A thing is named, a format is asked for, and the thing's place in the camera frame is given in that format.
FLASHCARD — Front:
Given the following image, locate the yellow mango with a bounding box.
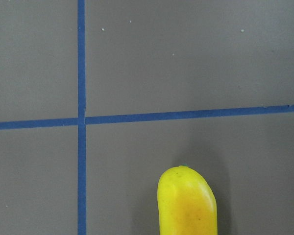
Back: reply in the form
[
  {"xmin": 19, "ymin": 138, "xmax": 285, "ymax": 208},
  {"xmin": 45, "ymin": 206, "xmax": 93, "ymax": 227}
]
[{"xmin": 157, "ymin": 165, "xmax": 218, "ymax": 235}]

